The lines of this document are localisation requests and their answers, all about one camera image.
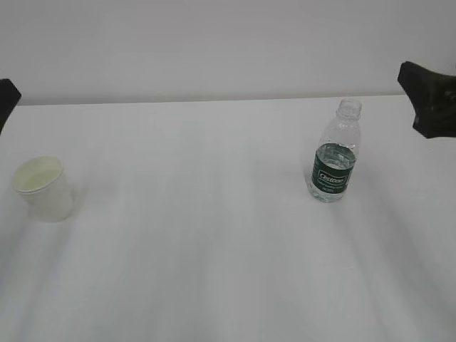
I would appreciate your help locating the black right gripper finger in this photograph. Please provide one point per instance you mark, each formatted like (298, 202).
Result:
(433, 98)

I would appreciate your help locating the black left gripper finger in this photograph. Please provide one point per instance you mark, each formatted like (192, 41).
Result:
(9, 97)

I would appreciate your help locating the white paper cup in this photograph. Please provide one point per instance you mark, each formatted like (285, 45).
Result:
(42, 184)

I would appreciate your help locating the clear green-label water bottle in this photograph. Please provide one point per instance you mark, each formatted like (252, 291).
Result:
(336, 154)

